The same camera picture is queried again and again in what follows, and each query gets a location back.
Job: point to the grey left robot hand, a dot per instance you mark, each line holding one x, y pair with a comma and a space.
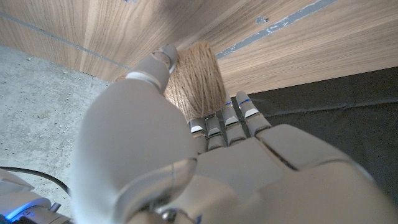
248, 174

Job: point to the black backdrop curtain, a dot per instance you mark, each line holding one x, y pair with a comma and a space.
342, 124

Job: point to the long grey tape strip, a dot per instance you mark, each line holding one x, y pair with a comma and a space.
273, 26

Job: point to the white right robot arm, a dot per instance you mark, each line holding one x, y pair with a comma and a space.
18, 202

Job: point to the brown jute twine spool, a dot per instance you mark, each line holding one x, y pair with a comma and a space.
197, 81

